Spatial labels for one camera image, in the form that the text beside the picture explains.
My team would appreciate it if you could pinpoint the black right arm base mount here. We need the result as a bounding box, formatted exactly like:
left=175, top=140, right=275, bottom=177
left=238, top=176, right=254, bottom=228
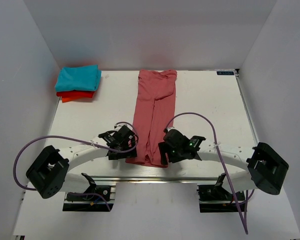
left=196, top=171, right=252, bottom=213

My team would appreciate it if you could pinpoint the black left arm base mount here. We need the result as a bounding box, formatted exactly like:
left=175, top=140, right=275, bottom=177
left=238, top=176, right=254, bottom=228
left=61, top=173, right=116, bottom=212

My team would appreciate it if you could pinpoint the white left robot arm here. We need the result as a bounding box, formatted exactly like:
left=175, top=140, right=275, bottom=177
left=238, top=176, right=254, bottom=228
left=26, top=124, right=139, bottom=200

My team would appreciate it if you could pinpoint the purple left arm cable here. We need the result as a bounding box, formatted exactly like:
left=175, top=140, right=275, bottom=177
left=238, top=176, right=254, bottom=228
left=12, top=121, right=140, bottom=211

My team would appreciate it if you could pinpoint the folded teal t-shirt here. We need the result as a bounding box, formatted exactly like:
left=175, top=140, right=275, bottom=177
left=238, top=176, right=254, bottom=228
left=55, top=65, right=102, bottom=92

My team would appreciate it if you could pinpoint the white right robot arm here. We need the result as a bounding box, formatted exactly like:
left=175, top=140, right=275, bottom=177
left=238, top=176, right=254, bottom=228
left=158, top=128, right=289, bottom=200

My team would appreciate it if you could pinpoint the folded red orange t-shirt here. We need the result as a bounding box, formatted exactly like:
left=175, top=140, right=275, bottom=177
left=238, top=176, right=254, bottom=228
left=56, top=90, right=95, bottom=103

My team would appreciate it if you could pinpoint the pink red t-shirt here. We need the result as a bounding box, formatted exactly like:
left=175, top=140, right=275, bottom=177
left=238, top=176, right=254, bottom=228
left=125, top=69, right=177, bottom=168

